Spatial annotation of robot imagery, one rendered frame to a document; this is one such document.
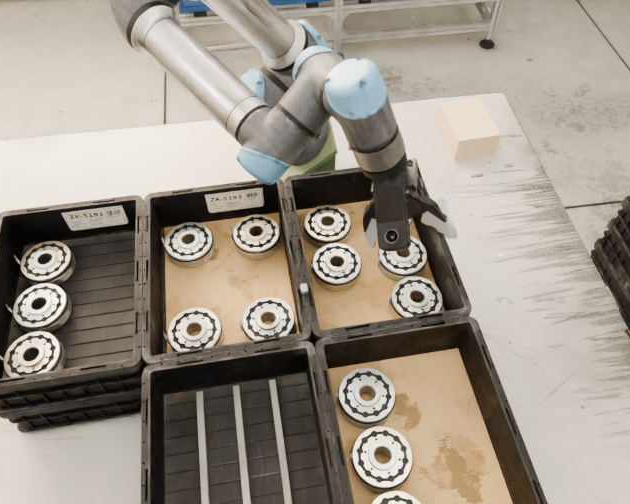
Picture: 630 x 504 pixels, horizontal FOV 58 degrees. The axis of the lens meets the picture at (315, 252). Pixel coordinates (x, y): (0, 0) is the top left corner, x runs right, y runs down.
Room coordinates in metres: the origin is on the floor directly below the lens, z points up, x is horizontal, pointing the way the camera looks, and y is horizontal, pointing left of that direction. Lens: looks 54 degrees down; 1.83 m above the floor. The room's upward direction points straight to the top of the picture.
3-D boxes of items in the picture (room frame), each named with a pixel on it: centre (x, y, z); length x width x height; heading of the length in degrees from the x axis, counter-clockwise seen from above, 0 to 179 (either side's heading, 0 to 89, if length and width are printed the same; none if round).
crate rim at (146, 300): (0.63, 0.18, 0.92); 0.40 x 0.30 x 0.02; 10
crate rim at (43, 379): (0.58, 0.48, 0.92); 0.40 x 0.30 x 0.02; 10
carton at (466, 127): (1.22, -0.43, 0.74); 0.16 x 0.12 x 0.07; 12
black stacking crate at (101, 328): (0.58, 0.48, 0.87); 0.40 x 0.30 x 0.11; 10
